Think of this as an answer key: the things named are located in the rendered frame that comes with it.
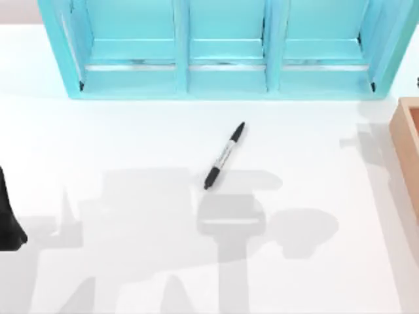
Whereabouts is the black and white marker pen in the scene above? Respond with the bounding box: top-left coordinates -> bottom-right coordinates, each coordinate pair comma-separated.
203,121 -> 246,191

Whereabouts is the light blue rack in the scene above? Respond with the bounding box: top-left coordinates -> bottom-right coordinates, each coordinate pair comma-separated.
36,0 -> 419,101

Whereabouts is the shallow salmon-coloured box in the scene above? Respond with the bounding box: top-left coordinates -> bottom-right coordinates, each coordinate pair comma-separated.
389,96 -> 419,243

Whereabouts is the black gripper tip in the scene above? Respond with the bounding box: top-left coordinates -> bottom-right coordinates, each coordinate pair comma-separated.
0,166 -> 28,253

